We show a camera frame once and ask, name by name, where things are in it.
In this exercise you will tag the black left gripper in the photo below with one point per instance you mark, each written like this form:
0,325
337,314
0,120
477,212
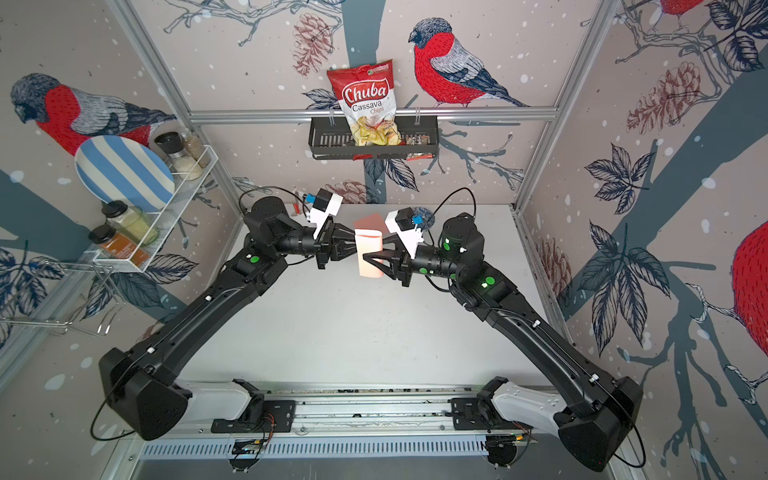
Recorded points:
336,242

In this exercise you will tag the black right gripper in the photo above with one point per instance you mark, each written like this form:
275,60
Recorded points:
404,263

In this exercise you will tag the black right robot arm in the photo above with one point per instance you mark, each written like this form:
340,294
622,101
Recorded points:
494,299

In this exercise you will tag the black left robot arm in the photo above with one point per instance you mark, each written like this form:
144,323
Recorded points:
139,384

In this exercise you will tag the blue patterned ceramic bowl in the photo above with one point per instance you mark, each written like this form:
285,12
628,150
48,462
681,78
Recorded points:
427,217

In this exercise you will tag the red Chuba chips bag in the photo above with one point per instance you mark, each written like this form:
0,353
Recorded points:
366,96

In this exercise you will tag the black lid spice jar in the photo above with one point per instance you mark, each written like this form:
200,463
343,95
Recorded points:
183,163

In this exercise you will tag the green spice jar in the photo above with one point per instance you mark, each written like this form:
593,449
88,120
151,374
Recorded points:
131,221

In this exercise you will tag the orange spice jar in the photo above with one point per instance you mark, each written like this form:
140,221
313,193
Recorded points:
117,245

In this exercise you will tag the blue striped plate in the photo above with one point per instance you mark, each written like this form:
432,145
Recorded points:
116,168

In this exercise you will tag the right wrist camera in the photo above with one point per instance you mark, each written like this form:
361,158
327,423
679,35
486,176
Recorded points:
407,227

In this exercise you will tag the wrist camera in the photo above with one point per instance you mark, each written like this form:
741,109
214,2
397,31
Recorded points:
407,227
324,204

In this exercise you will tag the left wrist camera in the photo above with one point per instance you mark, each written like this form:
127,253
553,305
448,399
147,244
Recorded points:
324,204

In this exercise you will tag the black wire basket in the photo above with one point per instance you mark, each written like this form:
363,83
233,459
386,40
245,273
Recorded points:
407,138

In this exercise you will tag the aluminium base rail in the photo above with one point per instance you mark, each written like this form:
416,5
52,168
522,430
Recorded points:
400,410

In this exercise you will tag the white wire shelf rack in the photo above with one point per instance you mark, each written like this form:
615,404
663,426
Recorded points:
165,220

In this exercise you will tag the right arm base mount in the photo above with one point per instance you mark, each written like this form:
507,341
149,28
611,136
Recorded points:
478,413

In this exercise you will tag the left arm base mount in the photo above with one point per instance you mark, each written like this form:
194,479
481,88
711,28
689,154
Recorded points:
276,416

